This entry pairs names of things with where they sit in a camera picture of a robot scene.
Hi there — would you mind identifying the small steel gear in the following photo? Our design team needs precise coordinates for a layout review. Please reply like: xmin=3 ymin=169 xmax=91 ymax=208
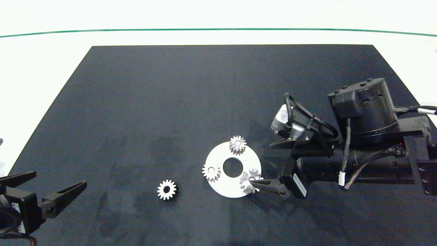
xmin=202 ymin=164 xmax=221 ymax=182
xmin=229 ymin=135 xmax=247 ymax=156
xmin=157 ymin=179 xmax=178 ymax=201

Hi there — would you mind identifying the round white pin plate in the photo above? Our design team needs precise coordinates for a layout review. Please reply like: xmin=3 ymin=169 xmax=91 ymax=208
xmin=205 ymin=141 xmax=262 ymax=199

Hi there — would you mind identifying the dark rectangular mat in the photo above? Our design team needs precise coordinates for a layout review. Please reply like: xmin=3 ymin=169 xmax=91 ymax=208
xmin=0 ymin=44 xmax=437 ymax=246

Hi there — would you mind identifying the thin green tape line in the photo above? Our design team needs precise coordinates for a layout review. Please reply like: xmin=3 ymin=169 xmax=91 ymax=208
xmin=0 ymin=28 xmax=437 ymax=38

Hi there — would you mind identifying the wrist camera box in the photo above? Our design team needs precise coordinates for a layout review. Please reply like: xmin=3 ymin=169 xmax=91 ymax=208
xmin=271 ymin=104 xmax=306 ymax=140

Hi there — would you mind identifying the braided cable with white tag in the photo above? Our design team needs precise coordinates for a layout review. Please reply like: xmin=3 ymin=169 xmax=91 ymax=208
xmin=339 ymin=118 xmax=353 ymax=188

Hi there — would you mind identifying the braided brown cable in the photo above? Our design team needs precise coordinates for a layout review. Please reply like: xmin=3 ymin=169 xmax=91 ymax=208
xmin=344 ymin=146 xmax=407 ymax=190

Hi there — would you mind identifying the black cable with white tag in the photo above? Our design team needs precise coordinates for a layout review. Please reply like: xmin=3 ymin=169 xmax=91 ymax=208
xmin=394 ymin=105 xmax=437 ymax=117

